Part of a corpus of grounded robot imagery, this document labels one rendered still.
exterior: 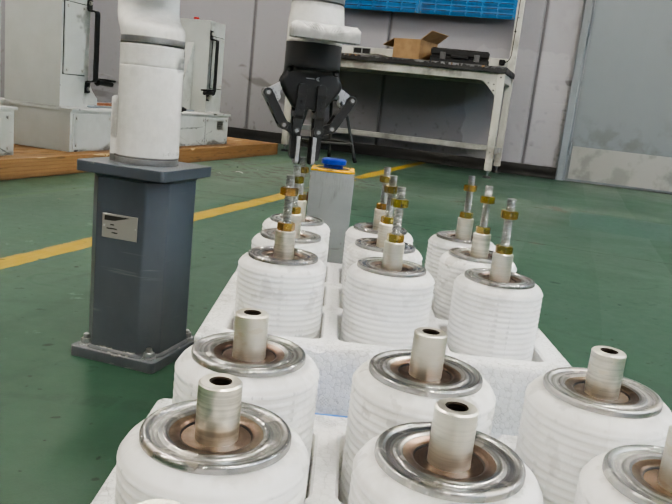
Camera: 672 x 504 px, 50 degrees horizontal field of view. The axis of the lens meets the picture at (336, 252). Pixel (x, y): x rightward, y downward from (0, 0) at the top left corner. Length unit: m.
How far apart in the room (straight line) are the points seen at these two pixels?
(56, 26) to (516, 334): 2.86
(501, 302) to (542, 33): 5.22
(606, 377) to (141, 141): 0.77
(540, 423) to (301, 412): 0.15
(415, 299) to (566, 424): 0.31
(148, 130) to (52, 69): 2.34
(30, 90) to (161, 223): 2.44
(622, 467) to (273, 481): 0.18
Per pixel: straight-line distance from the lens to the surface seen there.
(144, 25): 1.08
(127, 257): 1.09
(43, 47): 3.43
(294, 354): 0.49
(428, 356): 0.47
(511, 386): 0.76
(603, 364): 0.50
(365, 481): 0.36
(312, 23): 0.93
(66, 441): 0.92
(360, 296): 0.75
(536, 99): 5.88
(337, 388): 0.74
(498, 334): 0.77
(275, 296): 0.74
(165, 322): 1.12
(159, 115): 1.08
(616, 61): 5.89
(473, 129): 5.92
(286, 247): 0.77
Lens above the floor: 0.42
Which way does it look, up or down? 12 degrees down
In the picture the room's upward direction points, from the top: 6 degrees clockwise
